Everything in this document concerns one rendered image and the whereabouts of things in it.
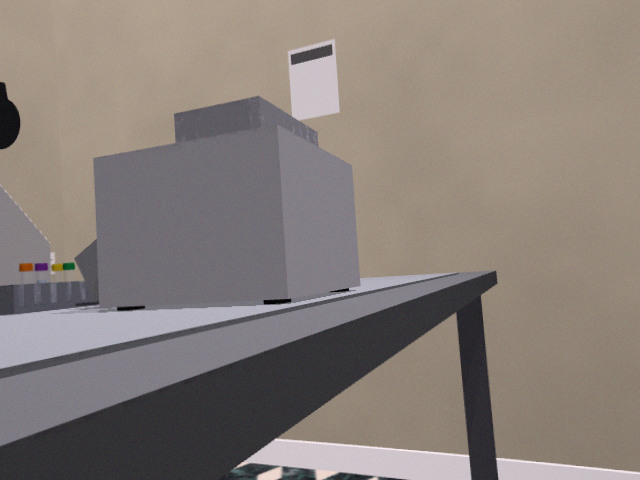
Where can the small tube with violet cap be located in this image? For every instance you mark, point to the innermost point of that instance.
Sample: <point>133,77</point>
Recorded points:
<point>41,272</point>

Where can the orange-capped tube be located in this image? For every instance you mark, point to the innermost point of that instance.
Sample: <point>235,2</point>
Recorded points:
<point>26,273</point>

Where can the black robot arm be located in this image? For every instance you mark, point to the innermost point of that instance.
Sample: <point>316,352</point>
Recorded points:
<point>9,119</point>

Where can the grey bench mat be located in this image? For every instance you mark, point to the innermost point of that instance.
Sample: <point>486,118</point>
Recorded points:
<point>38,340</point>

